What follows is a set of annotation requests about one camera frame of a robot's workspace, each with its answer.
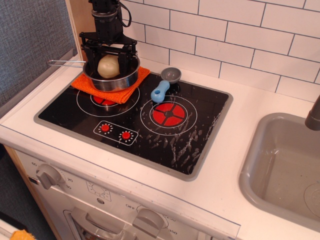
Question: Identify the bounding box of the right red stove knob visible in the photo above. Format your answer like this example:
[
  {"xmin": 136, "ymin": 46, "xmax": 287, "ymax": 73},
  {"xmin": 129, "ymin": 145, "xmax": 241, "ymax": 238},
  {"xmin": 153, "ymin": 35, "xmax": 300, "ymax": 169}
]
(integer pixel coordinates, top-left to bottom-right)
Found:
[{"xmin": 121, "ymin": 131, "xmax": 131, "ymax": 141}]

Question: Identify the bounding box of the grey sink basin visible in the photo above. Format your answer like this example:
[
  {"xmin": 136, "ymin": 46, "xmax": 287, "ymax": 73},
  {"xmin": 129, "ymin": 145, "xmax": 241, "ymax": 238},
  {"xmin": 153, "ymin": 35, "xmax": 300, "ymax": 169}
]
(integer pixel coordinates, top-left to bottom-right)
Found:
[{"xmin": 239, "ymin": 112, "xmax": 320, "ymax": 232}]

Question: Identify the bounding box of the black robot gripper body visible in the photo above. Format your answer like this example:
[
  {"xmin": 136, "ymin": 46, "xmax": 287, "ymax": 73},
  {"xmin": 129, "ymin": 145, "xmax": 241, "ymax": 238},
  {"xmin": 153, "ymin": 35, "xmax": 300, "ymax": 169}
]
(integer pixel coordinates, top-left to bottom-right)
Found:
[{"xmin": 79, "ymin": 9, "xmax": 138, "ymax": 58}]

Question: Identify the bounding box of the black toy stovetop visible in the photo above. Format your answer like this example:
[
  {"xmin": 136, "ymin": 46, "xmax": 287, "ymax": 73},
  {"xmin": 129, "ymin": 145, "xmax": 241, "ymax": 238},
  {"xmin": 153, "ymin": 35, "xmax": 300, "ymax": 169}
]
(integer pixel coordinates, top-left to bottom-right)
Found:
[{"xmin": 34, "ymin": 73, "xmax": 233, "ymax": 181}]

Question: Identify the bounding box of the beige potato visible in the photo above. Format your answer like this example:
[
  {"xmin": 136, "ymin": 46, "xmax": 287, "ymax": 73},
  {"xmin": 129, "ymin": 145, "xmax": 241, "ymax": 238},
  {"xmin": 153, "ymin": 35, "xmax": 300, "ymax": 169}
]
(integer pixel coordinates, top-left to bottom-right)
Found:
[{"xmin": 97, "ymin": 54, "xmax": 120, "ymax": 79}]

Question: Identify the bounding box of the stainless steel pot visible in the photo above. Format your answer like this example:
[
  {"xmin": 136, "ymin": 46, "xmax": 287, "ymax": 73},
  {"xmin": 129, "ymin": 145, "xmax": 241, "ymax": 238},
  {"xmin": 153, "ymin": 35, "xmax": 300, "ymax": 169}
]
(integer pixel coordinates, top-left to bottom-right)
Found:
[{"xmin": 47, "ymin": 53, "xmax": 140, "ymax": 93}]

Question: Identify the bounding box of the orange yellow object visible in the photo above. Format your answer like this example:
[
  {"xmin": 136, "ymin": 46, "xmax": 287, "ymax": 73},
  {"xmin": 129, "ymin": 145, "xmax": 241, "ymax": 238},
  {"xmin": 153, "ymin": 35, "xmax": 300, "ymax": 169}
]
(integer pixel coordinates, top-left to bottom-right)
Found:
[{"xmin": 9, "ymin": 229, "xmax": 36, "ymax": 240}]

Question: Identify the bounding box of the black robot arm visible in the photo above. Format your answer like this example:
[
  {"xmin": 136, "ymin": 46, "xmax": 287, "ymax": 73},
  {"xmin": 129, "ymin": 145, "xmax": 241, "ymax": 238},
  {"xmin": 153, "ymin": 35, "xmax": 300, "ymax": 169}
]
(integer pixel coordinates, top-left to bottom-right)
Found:
[{"xmin": 79, "ymin": 0, "xmax": 137, "ymax": 76}]

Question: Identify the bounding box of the orange towel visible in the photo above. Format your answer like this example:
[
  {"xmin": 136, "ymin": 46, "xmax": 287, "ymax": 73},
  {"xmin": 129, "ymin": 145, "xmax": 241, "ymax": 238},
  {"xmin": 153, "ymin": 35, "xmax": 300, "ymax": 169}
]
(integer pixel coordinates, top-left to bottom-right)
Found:
[{"xmin": 71, "ymin": 66, "xmax": 151, "ymax": 104}]

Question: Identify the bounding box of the red stove knob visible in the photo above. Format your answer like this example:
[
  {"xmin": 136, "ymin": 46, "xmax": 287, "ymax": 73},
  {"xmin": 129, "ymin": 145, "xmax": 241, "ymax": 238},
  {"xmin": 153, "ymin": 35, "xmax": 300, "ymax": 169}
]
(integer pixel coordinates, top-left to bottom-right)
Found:
[
  {"xmin": 100, "ymin": 124, "xmax": 110, "ymax": 133},
  {"xmin": 121, "ymin": 131, "xmax": 131, "ymax": 141}
]

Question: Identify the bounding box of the blue and grey scoop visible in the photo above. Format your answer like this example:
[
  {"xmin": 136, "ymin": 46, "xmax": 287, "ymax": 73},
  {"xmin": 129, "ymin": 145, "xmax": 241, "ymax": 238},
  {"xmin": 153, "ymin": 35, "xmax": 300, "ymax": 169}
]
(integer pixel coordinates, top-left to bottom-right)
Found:
[{"xmin": 150, "ymin": 67, "xmax": 182, "ymax": 103}]

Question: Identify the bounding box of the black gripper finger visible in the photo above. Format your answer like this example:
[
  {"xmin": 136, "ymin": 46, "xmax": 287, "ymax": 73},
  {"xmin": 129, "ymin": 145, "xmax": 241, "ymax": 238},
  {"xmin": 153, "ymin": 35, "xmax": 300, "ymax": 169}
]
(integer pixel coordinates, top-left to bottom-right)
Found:
[
  {"xmin": 118, "ymin": 52, "xmax": 132, "ymax": 76},
  {"xmin": 83, "ymin": 46, "xmax": 102, "ymax": 78}
]

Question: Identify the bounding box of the grey faucet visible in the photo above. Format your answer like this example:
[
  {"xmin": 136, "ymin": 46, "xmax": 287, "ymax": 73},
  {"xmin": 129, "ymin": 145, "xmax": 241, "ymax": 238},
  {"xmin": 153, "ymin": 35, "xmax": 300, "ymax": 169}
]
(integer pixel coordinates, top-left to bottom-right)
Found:
[{"xmin": 304, "ymin": 95, "xmax": 320, "ymax": 131}]

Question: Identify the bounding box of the right grey oven dial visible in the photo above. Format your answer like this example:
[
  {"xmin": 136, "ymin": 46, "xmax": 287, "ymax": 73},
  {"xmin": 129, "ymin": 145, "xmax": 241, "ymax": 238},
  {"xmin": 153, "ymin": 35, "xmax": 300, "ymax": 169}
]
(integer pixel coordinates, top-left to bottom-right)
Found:
[{"xmin": 132, "ymin": 208, "xmax": 165, "ymax": 238}]

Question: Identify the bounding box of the left grey oven dial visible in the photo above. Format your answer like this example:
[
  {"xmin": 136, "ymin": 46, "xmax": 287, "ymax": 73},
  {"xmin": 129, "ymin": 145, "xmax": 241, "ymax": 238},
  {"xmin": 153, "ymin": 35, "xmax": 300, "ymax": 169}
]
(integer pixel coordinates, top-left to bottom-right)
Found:
[{"xmin": 36, "ymin": 164, "xmax": 62, "ymax": 190}]

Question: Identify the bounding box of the grey oven dial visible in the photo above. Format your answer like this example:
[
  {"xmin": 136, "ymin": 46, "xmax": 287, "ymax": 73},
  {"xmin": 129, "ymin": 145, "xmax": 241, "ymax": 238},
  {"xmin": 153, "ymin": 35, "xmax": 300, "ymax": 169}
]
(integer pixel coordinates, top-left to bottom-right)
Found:
[
  {"xmin": 132, "ymin": 208, "xmax": 165, "ymax": 238},
  {"xmin": 36, "ymin": 164, "xmax": 62, "ymax": 190}
]

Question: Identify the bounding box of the wooden side panel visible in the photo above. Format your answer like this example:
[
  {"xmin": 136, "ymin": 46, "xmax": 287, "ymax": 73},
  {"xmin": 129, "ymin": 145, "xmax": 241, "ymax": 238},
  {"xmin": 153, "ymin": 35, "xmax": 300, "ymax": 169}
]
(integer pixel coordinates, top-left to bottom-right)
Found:
[{"xmin": 65, "ymin": 0, "xmax": 96, "ymax": 61}]

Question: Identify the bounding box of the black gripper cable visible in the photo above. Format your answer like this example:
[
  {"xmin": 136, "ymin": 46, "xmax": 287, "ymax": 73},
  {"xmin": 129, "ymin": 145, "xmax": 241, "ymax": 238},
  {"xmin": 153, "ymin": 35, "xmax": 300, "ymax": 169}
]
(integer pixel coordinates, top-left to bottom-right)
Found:
[{"xmin": 116, "ymin": 0, "xmax": 132, "ymax": 28}]

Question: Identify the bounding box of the left red stove knob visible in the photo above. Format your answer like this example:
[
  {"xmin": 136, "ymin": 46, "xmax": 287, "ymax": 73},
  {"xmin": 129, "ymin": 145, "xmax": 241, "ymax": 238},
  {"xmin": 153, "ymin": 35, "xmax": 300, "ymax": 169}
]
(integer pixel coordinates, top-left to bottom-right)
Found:
[{"xmin": 100, "ymin": 124, "xmax": 110, "ymax": 133}]

